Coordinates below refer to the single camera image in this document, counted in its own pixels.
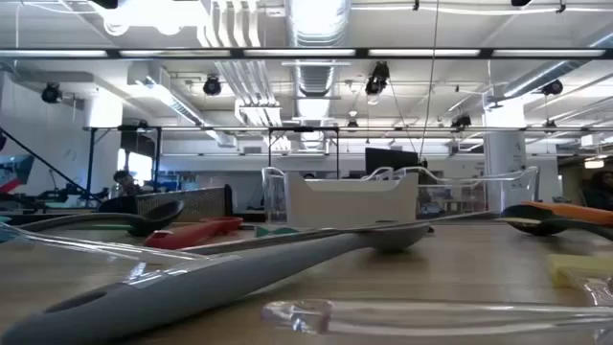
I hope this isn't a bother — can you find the slim silver utensil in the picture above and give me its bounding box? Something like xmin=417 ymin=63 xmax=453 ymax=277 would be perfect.
xmin=180 ymin=210 xmax=502 ymax=255

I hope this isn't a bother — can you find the red slotted spatula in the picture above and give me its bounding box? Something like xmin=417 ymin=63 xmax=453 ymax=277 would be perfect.
xmin=142 ymin=216 xmax=244 ymax=250

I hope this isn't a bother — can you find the black plastic spoon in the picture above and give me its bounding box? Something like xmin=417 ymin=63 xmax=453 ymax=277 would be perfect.
xmin=16 ymin=199 xmax=186 ymax=238

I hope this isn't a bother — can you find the grey plastic spoon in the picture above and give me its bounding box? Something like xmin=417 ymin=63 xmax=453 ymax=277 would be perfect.
xmin=0 ymin=220 xmax=431 ymax=345

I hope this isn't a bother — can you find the white plastic bin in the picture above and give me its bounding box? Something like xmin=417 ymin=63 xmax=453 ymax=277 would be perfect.
xmin=284 ymin=171 xmax=420 ymax=231

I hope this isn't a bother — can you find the black monitor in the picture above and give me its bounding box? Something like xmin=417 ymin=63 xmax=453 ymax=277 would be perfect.
xmin=364 ymin=147 xmax=421 ymax=176

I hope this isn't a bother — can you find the metal box grater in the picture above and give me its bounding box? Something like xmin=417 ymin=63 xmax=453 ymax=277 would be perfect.
xmin=98 ymin=184 xmax=235 ymax=222

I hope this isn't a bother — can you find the long ceiling light bar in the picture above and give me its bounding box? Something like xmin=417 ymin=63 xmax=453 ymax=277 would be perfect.
xmin=0 ymin=46 xmax=613 ymax=60

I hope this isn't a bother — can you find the person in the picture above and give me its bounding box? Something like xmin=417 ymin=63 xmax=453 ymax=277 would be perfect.
xmin=580 ymin=170 xmax=613 ymax=212
xmin=112 ymin=170 xmax=145 ymax=197

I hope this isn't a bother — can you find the white column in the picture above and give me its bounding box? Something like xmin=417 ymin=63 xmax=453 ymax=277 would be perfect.
xmin=482 ymin=95 xmax=528 ymax=212

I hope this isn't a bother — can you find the yellow sponge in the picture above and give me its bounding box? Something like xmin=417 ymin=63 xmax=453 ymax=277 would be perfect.
xmin=547 ymin=252 xmax=613 ymax=289

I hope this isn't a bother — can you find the blue red panel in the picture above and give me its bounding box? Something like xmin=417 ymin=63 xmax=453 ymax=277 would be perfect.
xmin=0 ymin=153 xmax=37 ymax=194

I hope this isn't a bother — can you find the black background rig frame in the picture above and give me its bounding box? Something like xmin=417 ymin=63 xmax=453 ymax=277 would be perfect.
xmin=266 ymin=126 xmax=341 ymax=179
xmin=81 ymin=124 xmax=164 ymax=202

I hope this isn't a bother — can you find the silver ceiling duct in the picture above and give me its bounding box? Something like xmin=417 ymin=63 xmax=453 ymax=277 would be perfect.
xmin=285 ymin=0 xmax=353 ymax=152

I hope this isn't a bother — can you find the thin hanging cable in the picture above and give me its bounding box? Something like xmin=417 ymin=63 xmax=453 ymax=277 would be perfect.
xmin=418 ymin=0 xmax=441 ymax=162

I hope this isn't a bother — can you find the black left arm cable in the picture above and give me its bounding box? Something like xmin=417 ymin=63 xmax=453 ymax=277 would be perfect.
xmin=0 ymin=126 xmax=102 ymax=202

